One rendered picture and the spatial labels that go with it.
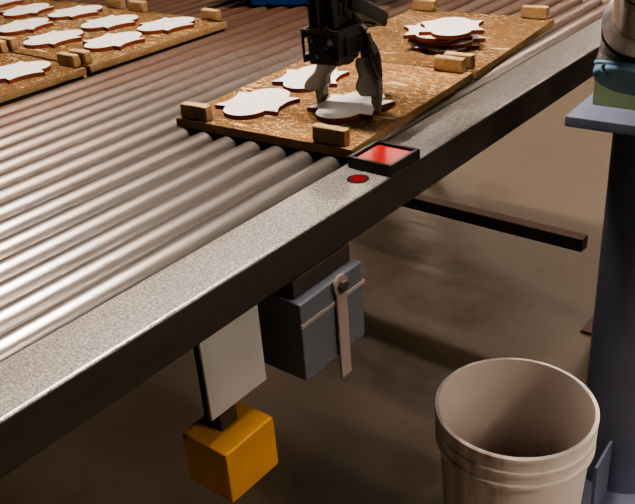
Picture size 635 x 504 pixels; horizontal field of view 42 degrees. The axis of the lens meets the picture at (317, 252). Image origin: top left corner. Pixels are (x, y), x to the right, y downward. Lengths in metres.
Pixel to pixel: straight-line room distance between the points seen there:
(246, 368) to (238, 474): 0.13
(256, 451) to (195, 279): 0.25
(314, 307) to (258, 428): 0.17
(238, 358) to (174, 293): 0.14
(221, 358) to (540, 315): 1.67
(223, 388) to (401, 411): 1.20
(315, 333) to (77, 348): 0.34
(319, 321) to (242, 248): 0.16
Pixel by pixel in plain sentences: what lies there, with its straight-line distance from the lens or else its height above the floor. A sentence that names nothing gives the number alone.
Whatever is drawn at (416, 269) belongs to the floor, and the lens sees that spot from 2.79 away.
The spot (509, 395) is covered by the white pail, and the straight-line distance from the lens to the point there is 1.79.
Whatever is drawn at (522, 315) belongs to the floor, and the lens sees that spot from 2.57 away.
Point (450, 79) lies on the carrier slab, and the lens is 1.53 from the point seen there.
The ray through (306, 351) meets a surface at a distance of 1.10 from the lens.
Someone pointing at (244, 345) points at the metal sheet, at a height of 0.81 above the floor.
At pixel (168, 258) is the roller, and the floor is 0.91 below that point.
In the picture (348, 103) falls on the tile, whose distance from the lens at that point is 1.40.
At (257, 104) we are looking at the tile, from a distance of 1.43.
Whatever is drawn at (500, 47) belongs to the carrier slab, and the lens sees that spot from 1.72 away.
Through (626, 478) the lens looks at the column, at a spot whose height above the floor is 0.06.
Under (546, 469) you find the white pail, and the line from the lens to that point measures 1.55.
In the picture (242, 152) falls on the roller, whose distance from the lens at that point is 1.31.
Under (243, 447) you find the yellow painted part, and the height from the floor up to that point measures 0.69.
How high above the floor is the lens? 1.39
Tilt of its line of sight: 28 degrees down
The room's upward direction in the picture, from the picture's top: 5 degrees counter-clockwise
